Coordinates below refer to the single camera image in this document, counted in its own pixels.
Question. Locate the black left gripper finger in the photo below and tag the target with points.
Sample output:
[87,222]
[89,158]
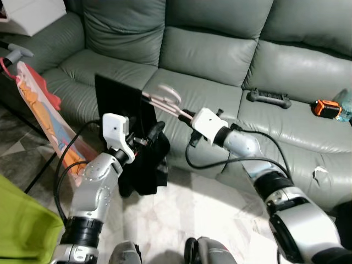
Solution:
[155,133]

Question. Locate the rose pink clothes hanger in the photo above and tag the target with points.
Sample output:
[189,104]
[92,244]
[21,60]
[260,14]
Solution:
[170,93]

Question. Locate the black jacket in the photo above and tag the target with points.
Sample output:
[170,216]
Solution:
[121,99]

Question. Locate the red plastic hanger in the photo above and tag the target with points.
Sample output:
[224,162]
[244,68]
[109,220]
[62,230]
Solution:
[6,69]

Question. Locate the black game controller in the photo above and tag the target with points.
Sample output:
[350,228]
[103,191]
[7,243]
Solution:
[269,98]

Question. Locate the grey-green leather sofa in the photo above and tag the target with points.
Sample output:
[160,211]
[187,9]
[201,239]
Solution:
[220,55]

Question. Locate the pink orange printed garment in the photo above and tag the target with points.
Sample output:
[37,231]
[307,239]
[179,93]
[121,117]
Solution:
[44,110]

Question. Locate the grey robot left leg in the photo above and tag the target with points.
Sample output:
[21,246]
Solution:
[125,254]

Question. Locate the grey robot leg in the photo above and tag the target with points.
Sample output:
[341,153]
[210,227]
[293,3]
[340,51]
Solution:
[125,254]
[212,252]

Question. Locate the grey robot right leg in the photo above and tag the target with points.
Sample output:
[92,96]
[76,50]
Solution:
[212,252]

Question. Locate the clear plastic water bottle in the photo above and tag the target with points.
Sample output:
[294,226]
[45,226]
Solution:
[344,107]

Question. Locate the orange black device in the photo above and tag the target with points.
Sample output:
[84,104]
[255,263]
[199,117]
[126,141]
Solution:
[324,109]

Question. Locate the lime green garment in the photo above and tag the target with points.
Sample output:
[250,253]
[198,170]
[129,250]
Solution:
[27,220]

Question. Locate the person in black trousers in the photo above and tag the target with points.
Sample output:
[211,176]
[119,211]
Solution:
[344,225]

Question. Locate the black clothes rack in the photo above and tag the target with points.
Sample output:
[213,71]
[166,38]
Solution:
[19,54]

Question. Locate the white storage box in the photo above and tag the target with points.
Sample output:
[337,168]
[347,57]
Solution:
[27,14]

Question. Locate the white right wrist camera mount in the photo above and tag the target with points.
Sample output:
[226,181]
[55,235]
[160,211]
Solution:
[209,124]

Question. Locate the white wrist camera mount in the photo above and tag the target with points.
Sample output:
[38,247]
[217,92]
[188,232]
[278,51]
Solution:
[209,124]
[115,129]

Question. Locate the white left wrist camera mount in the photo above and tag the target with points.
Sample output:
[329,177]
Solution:
[115,129]

